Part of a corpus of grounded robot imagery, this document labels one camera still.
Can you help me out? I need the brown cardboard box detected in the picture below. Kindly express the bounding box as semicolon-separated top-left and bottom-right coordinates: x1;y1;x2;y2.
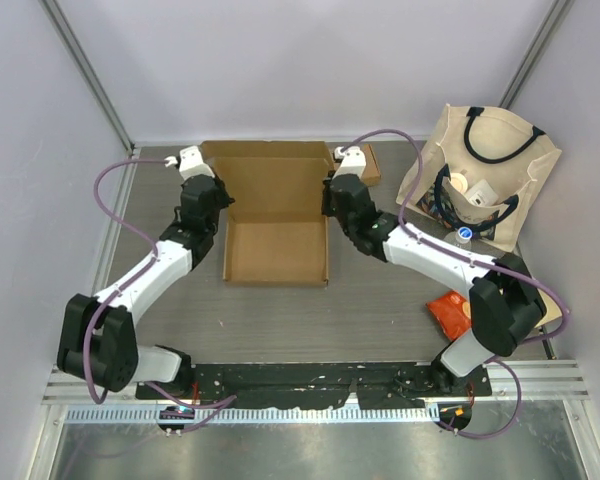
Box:
200;140;334;286
360;144;382;187

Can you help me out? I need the purple cable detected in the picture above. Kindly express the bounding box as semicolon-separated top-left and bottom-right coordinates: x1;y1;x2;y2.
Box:
342;129;571;441
84;157;239;459

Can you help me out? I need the right aluminium frame post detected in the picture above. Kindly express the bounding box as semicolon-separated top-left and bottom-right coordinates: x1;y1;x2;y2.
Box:
498;0;575;110

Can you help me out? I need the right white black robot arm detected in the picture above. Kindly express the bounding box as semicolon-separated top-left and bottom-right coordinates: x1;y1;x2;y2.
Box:
322;172;547;395

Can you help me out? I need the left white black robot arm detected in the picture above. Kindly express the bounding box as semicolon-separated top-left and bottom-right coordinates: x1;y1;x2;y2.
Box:
56;174;233;399

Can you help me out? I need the orange chips snack bag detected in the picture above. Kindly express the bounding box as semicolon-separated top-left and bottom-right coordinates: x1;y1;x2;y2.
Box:
426;253;566;342

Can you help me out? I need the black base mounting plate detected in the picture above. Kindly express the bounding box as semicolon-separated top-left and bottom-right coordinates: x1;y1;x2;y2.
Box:
157;362;492;410

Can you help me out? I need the white box in bag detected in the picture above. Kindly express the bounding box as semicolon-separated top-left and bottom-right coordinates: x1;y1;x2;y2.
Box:
465;179;499;207

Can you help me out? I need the round beige lid in bag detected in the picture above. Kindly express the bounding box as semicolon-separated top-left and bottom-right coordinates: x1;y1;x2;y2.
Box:
450;172;469;194

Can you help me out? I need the clear plastic water bottle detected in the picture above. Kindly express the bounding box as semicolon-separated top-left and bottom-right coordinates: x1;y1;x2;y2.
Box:
444;227;473;250

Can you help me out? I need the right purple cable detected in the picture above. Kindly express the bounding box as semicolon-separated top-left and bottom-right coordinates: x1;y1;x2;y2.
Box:
342;129;571;441

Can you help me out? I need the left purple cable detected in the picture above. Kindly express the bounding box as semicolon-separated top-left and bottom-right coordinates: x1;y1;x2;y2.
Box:
84;157;239;459

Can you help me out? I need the left aluminium frame post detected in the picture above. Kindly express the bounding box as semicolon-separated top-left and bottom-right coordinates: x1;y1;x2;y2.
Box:
39;0;135;154

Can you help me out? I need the aluminium frame post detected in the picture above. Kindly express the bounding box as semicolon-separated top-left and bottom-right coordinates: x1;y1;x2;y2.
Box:
498;0;575;110
39;0;135;154

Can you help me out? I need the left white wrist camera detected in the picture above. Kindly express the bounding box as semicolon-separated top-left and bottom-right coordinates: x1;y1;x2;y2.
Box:
164;145;215;180

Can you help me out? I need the beige canvas tote bag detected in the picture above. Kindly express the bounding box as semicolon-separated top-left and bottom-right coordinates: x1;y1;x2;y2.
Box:
396;104;561;252

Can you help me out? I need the white slotted cable duct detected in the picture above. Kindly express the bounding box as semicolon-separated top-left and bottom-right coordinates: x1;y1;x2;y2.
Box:
65;404;439;425

